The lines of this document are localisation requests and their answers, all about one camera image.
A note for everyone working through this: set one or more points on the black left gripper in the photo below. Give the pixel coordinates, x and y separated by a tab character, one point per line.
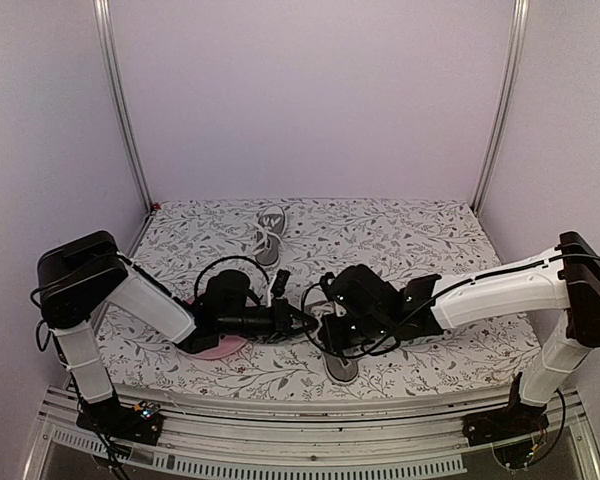
282	313

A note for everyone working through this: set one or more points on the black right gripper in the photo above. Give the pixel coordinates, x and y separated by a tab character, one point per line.
329	332

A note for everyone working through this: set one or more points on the grey sneaker with red sole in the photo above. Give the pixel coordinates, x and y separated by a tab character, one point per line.
270	227

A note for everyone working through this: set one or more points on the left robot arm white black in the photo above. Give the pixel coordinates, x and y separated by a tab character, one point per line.
91	295

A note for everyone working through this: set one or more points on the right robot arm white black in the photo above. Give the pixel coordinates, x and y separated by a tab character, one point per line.
565	278

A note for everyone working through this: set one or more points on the pink plastic plate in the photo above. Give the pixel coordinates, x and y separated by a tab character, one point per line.
218	348

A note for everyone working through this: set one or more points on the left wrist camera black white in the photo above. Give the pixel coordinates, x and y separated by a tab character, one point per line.
277	286

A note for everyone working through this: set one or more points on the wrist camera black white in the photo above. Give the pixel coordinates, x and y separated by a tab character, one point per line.
331	288
277	286

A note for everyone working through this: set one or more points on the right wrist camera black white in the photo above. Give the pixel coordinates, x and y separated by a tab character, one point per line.
331	288

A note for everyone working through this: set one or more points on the aluminium front rail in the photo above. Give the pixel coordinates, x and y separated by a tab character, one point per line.
404	438

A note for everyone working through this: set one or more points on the right aluminium frame post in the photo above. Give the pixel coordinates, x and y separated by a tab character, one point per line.
514	53

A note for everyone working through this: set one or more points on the aluminium frame post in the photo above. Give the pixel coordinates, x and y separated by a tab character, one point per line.
104	25
514	53

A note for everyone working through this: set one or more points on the left aluminium frame post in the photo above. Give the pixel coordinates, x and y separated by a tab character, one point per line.
104	25

